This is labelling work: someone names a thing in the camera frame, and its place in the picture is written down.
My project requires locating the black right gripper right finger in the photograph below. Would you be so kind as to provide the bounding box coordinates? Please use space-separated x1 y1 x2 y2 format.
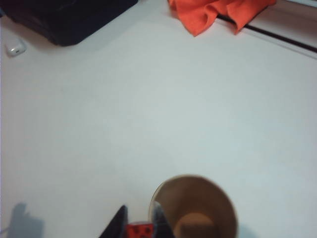
151 200 174 238

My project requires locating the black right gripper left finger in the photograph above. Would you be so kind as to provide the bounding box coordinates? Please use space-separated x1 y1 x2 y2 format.
98 204 129 238

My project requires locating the red die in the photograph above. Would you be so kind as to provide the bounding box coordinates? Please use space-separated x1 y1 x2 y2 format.
125 222 154 238

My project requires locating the brown paper cup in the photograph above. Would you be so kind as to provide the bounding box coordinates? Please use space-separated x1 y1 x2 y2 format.
148 174 240 238

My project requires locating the white earbuds case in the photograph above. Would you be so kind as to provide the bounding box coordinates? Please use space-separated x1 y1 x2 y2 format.
6 38 26 57

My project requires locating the black box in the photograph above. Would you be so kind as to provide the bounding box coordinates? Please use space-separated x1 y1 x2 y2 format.
0 0 139 47

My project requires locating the orange cloth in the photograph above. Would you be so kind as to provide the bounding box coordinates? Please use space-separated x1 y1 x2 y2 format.
167 0 277 37

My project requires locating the table cable flap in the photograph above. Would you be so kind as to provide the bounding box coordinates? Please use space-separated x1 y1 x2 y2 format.
217 0 317 59

